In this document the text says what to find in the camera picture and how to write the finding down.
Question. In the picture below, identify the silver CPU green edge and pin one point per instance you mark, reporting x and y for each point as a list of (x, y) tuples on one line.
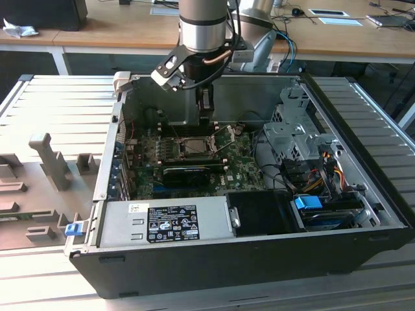
[(195, 147)]

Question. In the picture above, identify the black RAM slot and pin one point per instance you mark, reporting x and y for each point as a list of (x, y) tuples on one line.
[(194, 163), (184, 129), (194, 159), (184, 126), (184, 134)]

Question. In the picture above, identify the metal CPU socket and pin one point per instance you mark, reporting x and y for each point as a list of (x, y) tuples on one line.
[(179, 149)]

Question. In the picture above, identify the blue expansion slot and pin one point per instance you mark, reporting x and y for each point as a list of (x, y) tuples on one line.
[(157, 187)]

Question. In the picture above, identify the round silver coin battery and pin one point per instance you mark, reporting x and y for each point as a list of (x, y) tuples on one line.
[(238, 130)]

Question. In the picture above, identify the green motherboard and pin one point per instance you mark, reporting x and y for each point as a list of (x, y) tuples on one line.
[(240, 162)]

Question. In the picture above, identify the black graphics card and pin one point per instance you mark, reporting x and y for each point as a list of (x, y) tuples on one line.
[(186, 176)]

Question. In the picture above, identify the beige case latch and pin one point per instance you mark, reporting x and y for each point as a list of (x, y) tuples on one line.
[(122, 81)]

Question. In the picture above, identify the perforated metal drive cage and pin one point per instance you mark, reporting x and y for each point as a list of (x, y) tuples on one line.
[(285, 136)]

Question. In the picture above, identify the wooden office desk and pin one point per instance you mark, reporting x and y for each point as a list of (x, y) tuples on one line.
[(113, 29)]

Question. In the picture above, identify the black computer mouse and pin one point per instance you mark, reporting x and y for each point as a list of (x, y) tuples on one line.
[(297, 12)]

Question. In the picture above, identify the hard disk in blue carrier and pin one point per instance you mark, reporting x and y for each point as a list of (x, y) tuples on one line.
[(306, 204)]

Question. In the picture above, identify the grey power supply with label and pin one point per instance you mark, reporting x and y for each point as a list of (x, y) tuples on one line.
[(116, 223)]

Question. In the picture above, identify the black and grey PC case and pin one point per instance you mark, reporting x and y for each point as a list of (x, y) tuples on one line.
[(194, 269)]

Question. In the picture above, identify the blue case latch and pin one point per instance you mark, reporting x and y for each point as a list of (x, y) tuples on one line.
[(73, 229)]

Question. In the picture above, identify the black computer tower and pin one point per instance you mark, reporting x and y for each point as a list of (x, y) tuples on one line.
[(42, 13)]

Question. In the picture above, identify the grey parts rack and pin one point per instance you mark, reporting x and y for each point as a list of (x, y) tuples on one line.
[(32, 181)]

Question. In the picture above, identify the crumpled white paper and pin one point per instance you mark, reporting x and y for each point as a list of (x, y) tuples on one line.
[(19, 30)]

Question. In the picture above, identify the grey laptop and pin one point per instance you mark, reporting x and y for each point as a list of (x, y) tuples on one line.
[(389, 20)]

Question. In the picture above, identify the green RAM stick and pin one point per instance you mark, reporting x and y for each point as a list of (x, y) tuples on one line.
[(13, 216)]

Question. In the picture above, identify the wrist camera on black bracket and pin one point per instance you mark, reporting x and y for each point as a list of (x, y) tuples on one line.
[(168, 64)]

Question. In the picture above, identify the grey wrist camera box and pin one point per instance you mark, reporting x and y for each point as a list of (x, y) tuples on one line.
[(243, 55)]

